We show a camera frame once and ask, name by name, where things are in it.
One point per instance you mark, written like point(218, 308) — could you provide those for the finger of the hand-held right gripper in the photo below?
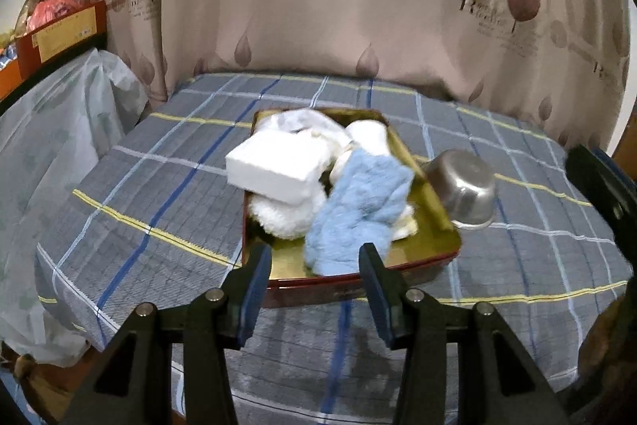
point(604, 191)

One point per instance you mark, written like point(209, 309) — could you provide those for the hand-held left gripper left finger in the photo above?
point(254, 295)

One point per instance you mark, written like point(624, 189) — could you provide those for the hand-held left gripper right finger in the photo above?
point(378, 295)

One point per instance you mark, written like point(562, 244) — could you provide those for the yellow and white sock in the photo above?
point(405, 223)

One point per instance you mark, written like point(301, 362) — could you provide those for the gold rectangular tray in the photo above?
point(433, 231)

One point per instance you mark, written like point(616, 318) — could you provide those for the white fluffy towel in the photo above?
point(283, 216)

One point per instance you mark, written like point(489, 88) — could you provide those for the light blue fluffy towel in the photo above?
point(356, 211)

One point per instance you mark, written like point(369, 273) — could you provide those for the white foam block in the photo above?
point(278, 168)

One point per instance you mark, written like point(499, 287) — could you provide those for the cream sock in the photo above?
point(366, 141)

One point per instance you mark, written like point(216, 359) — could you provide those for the white cloth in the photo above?
point(303, 124)

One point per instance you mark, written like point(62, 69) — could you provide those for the grey plaid blanket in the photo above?
point(174, 216)

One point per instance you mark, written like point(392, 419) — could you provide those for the stainless steel bowl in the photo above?
point(465, 188)

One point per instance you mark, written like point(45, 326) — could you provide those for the translucent plastic cover sheet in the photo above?
point(59, 156)

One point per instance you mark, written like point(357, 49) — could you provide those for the beige leaf print curtain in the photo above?
point(373, 7)

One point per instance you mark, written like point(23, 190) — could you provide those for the red cardboard box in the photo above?
point(64, 34)

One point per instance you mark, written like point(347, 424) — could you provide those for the red plastic bag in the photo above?
point(52, 9)

